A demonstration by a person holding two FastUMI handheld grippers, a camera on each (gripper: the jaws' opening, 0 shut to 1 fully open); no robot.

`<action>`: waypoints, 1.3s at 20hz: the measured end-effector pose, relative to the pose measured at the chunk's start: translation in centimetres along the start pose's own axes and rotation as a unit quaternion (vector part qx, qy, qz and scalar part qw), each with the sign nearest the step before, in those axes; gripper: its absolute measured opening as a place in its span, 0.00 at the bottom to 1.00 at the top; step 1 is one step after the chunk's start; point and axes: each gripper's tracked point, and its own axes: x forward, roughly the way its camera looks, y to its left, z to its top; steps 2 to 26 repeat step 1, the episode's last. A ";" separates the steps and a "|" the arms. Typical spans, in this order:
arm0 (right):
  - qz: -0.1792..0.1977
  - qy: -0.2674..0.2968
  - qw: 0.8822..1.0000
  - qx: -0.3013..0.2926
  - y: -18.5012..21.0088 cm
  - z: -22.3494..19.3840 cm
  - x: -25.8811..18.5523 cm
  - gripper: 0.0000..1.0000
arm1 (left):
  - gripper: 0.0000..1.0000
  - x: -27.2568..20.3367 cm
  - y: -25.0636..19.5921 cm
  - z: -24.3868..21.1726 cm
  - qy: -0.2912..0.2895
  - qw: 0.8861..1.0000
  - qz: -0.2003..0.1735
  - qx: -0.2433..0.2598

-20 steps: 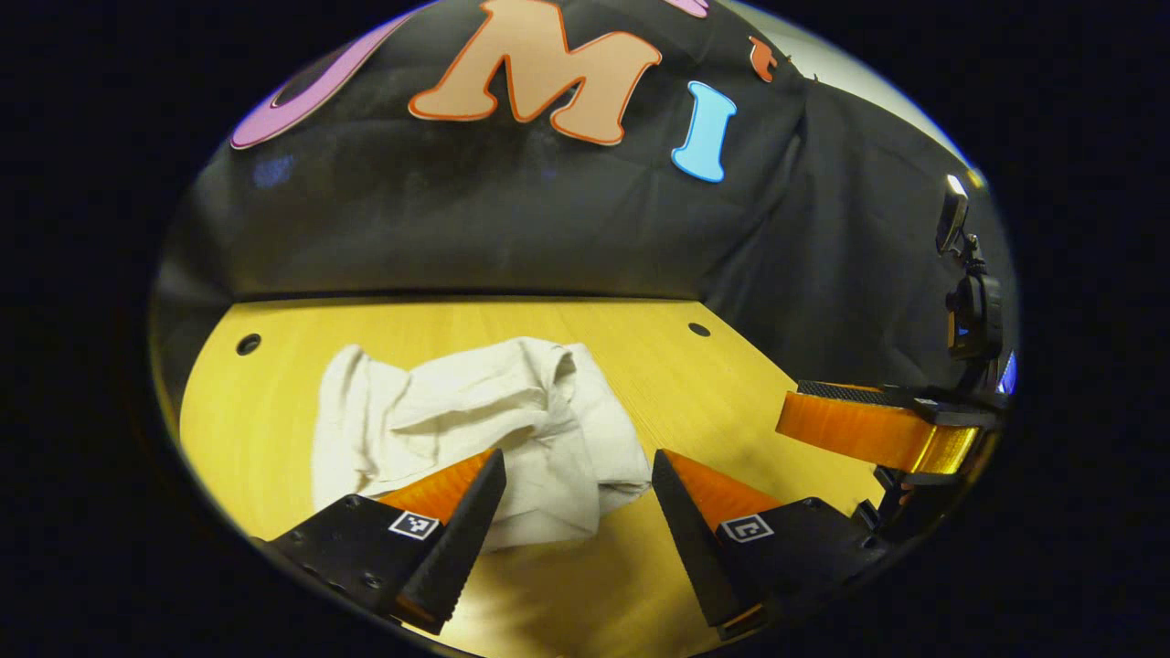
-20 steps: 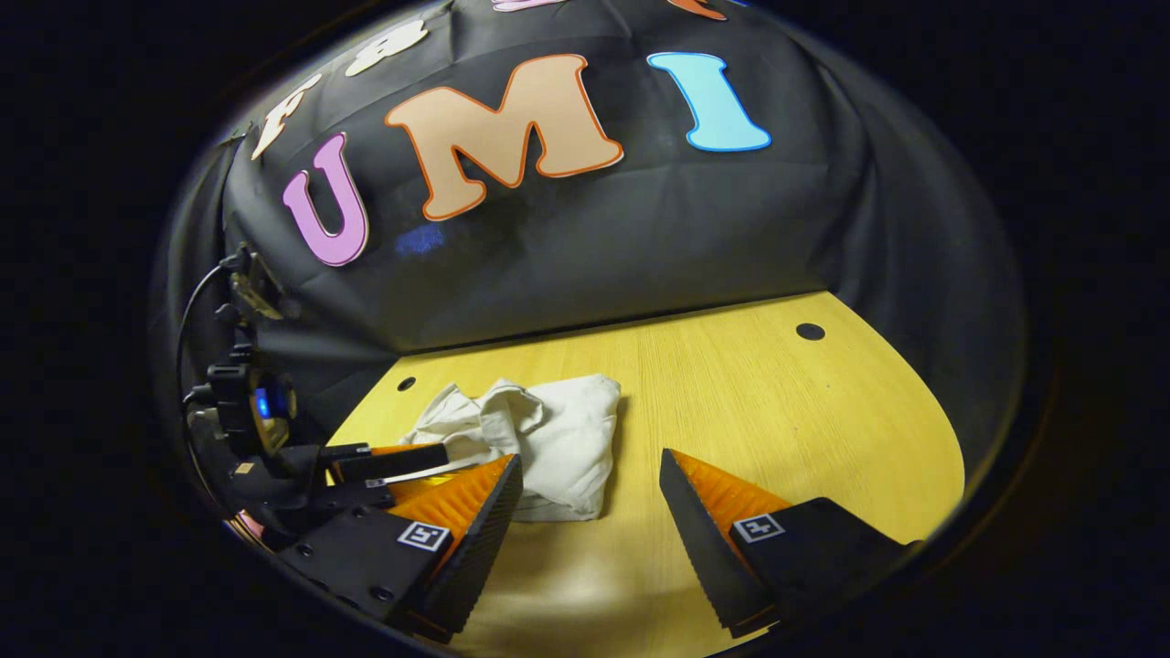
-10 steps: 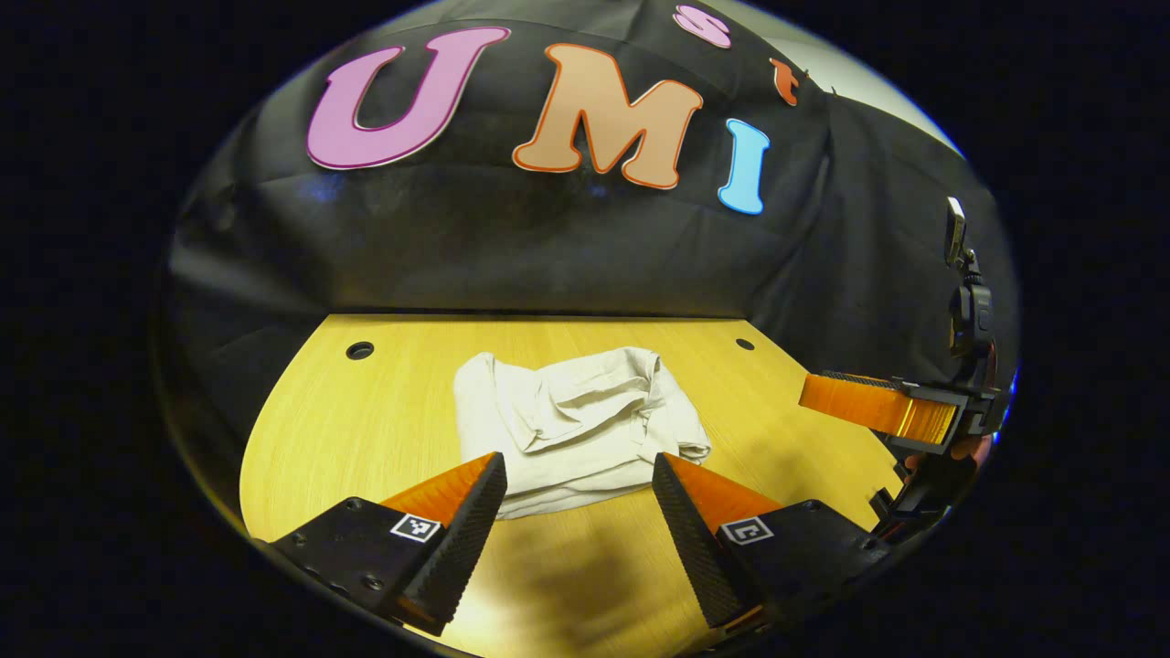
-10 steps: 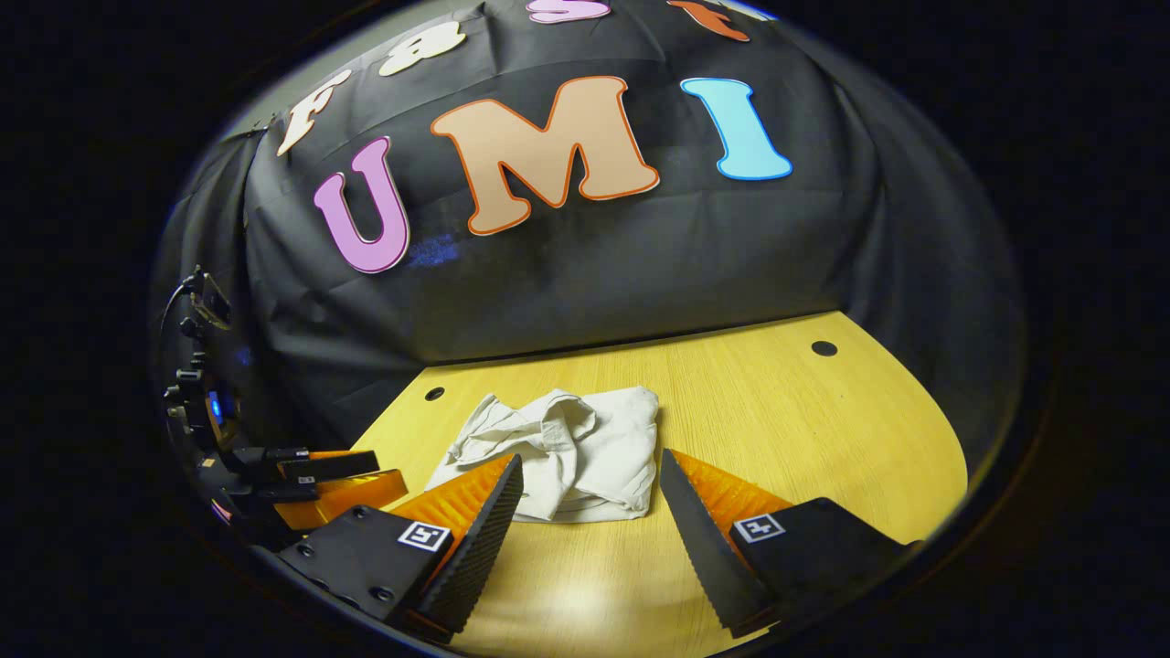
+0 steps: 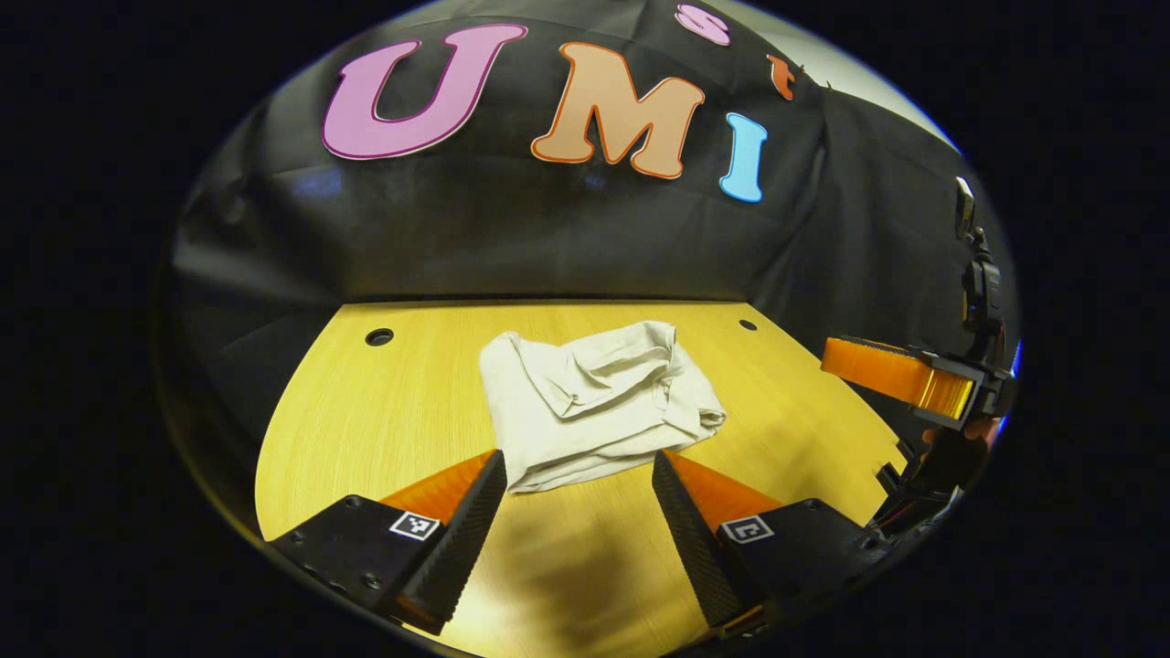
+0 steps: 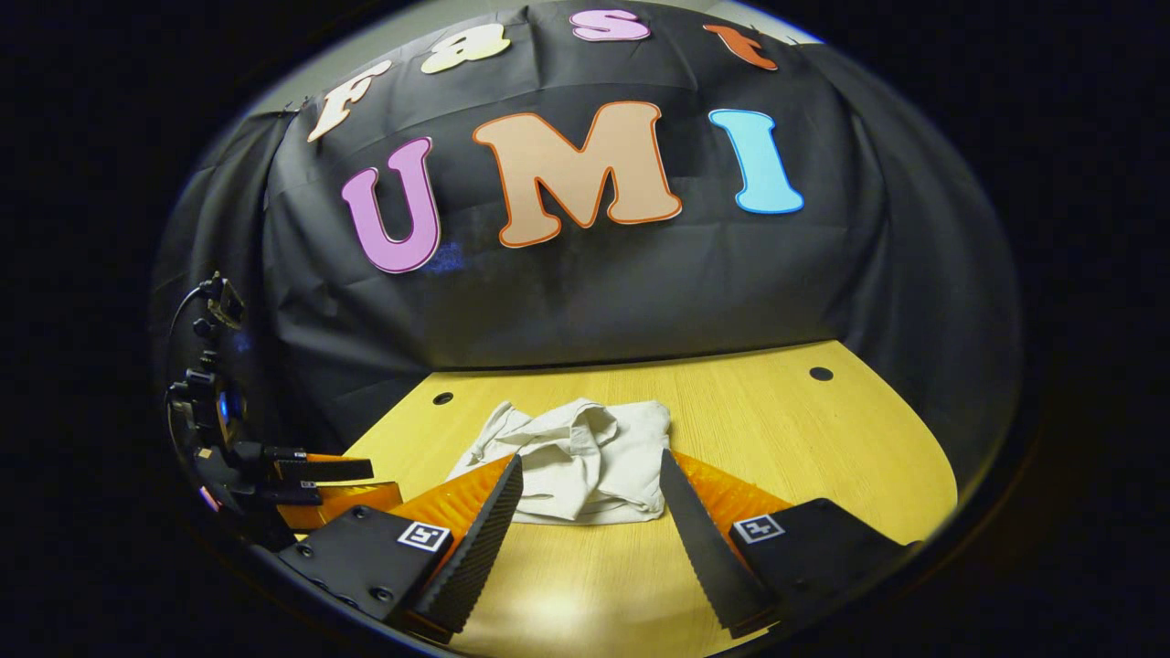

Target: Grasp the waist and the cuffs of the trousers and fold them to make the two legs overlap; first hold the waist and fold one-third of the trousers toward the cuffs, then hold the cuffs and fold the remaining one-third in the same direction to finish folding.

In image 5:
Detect black backdrop cloth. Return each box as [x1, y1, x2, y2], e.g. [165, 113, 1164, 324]
[160, 0, 1006, 540]

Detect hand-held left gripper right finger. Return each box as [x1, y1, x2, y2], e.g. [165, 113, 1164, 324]
[651, 448, 894, 641]

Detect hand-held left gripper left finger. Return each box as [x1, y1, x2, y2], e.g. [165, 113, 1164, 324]
[265, 448, 509, 638]

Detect cream white jeans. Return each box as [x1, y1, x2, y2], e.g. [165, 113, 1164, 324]
[478, 320, 729, 495]

